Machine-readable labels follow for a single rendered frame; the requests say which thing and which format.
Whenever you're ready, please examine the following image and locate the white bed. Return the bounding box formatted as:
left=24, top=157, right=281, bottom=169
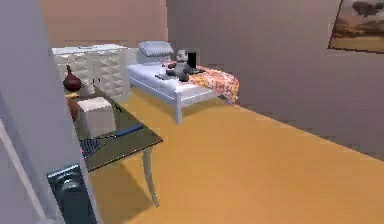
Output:
left=126, top=47, right=240, bottom=126

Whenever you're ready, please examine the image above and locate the framed landscape picture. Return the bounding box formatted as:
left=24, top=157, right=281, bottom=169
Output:
left=327, top=0, right=384, bottom=54

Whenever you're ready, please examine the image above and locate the orange patterned blanket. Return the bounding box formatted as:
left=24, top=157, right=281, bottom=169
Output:
left=188, top=65, right=241, bottom=104

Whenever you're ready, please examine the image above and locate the blue handled tennis racket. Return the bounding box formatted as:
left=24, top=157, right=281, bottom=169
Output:
left=79, top=123, right=145, bottom=159

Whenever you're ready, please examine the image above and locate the dark round door handle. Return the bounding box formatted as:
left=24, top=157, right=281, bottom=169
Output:
left=46, top=162, right=98, bottom=224

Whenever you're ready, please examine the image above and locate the dark glass top table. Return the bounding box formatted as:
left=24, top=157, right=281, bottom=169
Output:
left=64, top=85, right=164, bottom=209

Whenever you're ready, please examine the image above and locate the grey room door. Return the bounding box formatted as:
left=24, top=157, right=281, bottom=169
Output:
left=0, top=0, right=103, bottom=224

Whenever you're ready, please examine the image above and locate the dark red round vase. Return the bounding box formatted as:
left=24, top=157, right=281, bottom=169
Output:
left=62, top=64, right=83, bottom=93

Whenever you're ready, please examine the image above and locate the grey striped pillow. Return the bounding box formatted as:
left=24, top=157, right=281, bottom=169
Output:
left=137, top=40, right=175, bottom=58

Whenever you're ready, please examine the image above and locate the white chest of drawers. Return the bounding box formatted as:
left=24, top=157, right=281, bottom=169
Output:
left=51, top=43, right=138, bottom=104

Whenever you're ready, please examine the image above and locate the black box on bed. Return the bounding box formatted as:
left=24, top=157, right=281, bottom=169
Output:
left=187, top=50, right=198, bottom=69

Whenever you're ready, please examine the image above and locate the white cube box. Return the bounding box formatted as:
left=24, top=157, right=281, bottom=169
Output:
left=76, top=96, right=118, bottom=138

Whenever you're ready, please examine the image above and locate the grey and white teddy bear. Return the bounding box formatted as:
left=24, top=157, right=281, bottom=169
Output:
left=165, top=48, right=201, bottom=83

